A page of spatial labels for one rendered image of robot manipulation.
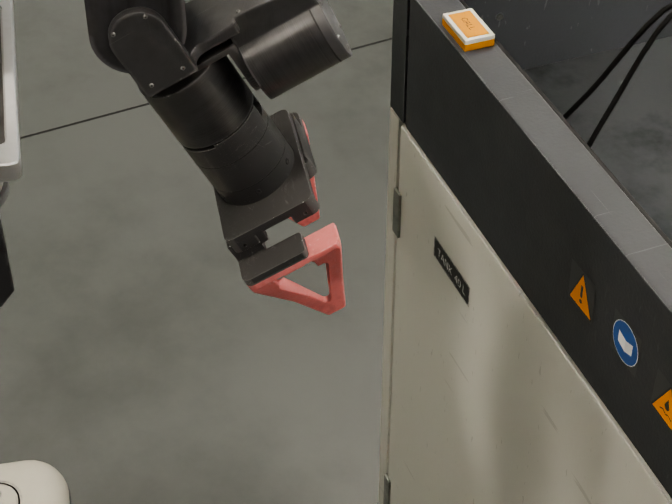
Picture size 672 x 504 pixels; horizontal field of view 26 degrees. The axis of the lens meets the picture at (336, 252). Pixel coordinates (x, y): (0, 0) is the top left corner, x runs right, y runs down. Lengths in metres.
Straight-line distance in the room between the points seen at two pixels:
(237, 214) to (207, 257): 1.60
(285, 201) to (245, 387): 1.40
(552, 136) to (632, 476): 0.29
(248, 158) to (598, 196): 0.35
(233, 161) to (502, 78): 0.43
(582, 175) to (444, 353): 0.42
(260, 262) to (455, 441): 0.69
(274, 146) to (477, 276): 0.50
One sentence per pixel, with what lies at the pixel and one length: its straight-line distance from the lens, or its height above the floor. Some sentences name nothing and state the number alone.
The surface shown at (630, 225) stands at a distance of 1.15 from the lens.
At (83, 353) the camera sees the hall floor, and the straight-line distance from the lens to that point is 2.41.
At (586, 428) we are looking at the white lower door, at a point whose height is 0.74.
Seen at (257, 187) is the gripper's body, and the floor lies 1.09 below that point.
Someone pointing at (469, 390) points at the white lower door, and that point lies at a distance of 1.52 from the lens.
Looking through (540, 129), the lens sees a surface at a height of 0.95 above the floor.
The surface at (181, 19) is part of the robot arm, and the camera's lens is 0.86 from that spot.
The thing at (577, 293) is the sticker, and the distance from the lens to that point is 1.22.
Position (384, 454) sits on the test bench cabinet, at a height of 0.26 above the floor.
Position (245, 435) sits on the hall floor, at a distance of 2.26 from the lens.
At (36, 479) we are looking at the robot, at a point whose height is 0.28.
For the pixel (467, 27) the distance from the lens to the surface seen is 1.35.
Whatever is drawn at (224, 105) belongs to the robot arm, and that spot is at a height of 1.15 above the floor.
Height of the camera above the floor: 1.67
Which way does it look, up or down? 41 degrees down
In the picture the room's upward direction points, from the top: straight up
